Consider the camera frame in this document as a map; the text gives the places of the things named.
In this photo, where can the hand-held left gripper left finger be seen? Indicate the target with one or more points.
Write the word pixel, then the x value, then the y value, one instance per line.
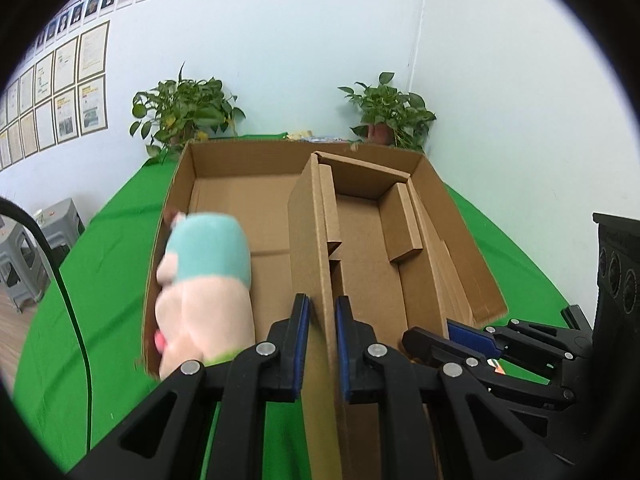
pixel 300 347

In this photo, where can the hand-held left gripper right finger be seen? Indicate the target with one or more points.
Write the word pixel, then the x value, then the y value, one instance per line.
pixel 342 352

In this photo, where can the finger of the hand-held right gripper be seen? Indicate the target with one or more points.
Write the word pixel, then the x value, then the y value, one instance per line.
pixel 425 345
pixel 470 337

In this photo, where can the cardboard divider insert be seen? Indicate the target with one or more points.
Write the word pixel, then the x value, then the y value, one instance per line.
pixel 310 240

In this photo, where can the large cardboard box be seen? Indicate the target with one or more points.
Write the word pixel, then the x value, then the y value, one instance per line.
pixel 235 205

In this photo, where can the pink and teal plush toy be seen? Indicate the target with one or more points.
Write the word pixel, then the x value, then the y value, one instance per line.
pixel 205 290

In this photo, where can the green tablecloth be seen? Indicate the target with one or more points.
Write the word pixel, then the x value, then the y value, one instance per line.
pixel 115 270

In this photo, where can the flat colourful packet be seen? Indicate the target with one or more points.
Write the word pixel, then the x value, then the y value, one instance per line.
pixel 300 135

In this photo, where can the small potted green plant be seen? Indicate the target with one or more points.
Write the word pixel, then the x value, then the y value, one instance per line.
pixel 385 107

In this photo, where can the bushy potted green plant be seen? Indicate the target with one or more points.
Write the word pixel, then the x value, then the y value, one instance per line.
pixel 187 107

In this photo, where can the grey plastic stool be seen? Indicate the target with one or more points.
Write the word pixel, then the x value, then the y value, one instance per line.
pixel 62 220
pixel 22 270

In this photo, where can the paper cup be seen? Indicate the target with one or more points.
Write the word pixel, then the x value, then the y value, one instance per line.
pixel 42 216

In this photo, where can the group of framed wall documents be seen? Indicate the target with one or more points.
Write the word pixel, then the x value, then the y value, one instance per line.
pixel 65 90

